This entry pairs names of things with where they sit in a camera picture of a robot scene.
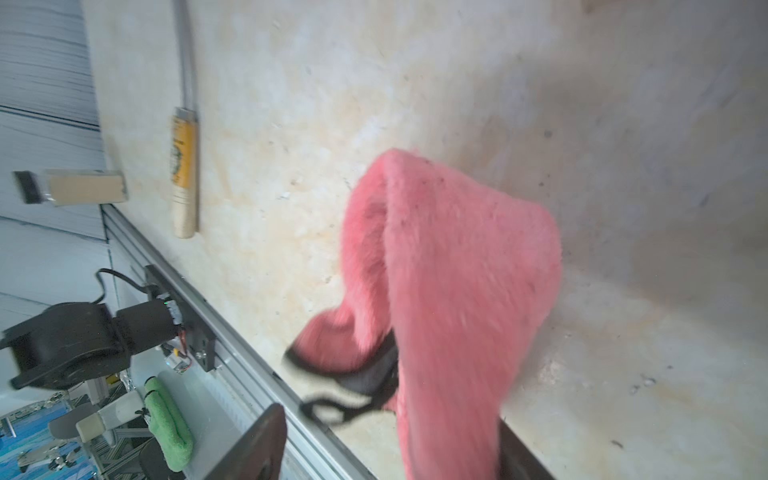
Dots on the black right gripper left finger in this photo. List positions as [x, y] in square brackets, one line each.
[377, 379]

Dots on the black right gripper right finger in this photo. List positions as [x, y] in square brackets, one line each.
[517, 462]

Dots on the pink fluffy rag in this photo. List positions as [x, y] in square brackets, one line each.
[464, 276]

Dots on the small sickle wooden handle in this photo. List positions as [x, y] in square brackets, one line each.
[184, 159]

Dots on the small jar with black lid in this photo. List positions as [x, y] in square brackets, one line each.
[66, 187]

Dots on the aluminium mounting rail base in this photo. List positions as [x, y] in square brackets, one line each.
[312, 451]

